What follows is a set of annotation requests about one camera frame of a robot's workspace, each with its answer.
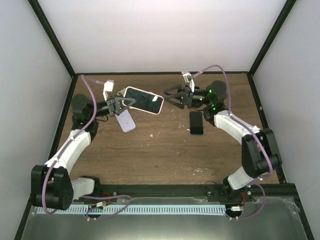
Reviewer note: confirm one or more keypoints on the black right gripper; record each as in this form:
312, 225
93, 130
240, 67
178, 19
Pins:
186, 97

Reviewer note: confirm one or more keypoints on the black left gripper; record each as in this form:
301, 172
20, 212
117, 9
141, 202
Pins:
114, 105

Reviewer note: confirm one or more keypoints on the pink phone case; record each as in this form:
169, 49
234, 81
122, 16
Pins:
145, 101

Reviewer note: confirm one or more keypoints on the blue smartphone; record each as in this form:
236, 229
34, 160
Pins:
196, 123

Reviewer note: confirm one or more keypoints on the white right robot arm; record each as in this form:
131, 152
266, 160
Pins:
260, 154

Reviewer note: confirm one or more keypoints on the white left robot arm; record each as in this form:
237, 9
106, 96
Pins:
51, 186

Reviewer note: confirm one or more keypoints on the cream phone case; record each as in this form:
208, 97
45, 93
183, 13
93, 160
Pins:
122, 92

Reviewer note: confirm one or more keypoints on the lavender phone case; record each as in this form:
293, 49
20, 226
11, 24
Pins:
126, 121

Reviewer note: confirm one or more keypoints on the light blue slotted strip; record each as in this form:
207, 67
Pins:
150, 209

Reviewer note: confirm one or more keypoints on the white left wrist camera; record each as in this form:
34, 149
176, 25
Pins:
107, 88

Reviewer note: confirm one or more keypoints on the black frame rail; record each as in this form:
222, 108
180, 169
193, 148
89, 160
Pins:
214, 192

